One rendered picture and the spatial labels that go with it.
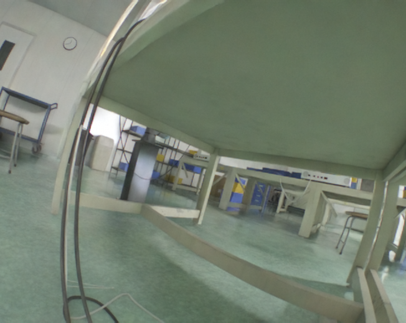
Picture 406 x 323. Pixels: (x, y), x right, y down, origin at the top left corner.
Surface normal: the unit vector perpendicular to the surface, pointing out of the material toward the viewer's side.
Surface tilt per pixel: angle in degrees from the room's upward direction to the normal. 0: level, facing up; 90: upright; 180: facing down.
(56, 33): 90
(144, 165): 90
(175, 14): 180
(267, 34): 180
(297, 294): 90
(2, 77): 90
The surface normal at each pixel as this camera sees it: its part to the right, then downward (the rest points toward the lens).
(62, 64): 0.71, 0.13
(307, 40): -0.26, 0.96
